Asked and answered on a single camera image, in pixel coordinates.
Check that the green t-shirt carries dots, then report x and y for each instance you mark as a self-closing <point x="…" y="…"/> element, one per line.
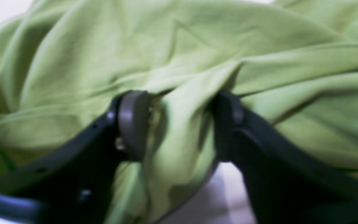
<point x="292" y="62"/>

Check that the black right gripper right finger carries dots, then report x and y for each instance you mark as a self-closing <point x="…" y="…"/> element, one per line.
<point x="284" y="184"/>

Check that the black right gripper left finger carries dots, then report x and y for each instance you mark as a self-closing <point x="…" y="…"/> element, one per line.
<point x="73" y="184"/>

